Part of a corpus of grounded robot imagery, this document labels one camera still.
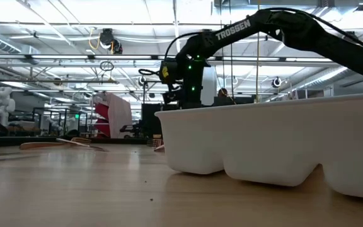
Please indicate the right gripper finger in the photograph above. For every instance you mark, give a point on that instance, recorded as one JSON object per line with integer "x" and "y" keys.
{"x": 172, "y": 97}

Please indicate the wooden fork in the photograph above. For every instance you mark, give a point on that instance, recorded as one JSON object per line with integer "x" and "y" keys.
{"x": 39, "y": 145}

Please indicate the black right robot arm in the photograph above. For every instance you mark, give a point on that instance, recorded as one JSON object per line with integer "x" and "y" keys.
{"x": 295, "y": 31}

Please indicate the white pillar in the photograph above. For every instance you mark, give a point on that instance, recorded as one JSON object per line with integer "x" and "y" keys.
{"x": 211, "y": 88}

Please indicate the person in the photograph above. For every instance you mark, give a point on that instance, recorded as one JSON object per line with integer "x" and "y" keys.
{"x": 222, "y": 93}

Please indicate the black monitor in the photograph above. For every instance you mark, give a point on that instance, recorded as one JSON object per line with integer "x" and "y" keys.
{"x": 150, "y": 119}
{"x": 232, "y": 101}

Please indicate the red and white panel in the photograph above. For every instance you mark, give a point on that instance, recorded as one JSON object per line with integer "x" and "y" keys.
{"x": 118, "y": 116}

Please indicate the white cutlery tray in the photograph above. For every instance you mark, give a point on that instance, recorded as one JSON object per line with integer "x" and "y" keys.
{"x": 263, "y": 142}

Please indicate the green sign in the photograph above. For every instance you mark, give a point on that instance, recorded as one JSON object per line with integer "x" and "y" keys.
{"x": 77, "y": 116}

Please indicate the grey metal bar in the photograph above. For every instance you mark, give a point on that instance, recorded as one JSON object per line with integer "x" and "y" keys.
{"x": 43, "y": 81}

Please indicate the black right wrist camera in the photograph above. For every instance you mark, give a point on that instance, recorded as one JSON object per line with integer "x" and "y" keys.
{"x": 172, "y": 72}

